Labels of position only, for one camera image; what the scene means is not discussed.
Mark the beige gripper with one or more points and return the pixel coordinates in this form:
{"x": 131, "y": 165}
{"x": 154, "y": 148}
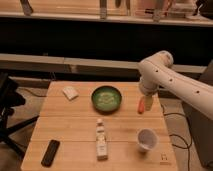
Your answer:
{"x": 148, "y": 102}

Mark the green ceramic bowl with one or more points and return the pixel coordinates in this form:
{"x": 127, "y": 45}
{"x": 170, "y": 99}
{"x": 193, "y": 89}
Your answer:
{"x": 106, "y": 99}

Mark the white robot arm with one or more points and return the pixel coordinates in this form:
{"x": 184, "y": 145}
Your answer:
{"x": 156, "y": 71}

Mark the orange carrot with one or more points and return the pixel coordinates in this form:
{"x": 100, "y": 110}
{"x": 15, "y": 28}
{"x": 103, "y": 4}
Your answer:
{"x": 141, "y": 106}

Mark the white paper cup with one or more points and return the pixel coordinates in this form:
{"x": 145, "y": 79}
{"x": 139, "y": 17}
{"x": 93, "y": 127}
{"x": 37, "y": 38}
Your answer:
{"x": 147, "y": 140}

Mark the white tube bottle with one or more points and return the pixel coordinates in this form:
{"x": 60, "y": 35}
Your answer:
{"x": 101, "y": 142}

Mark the black remote control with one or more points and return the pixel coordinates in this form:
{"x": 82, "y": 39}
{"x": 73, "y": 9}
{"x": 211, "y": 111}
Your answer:
{"x": 50, "y": 153}

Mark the black office chair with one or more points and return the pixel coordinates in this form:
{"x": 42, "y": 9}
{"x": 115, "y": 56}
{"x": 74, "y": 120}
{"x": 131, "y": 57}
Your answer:
{"x": 9, "y": 98}

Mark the long grey bench shelf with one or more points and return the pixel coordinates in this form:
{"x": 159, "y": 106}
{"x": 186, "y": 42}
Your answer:
{"x": 65, "y": 65}

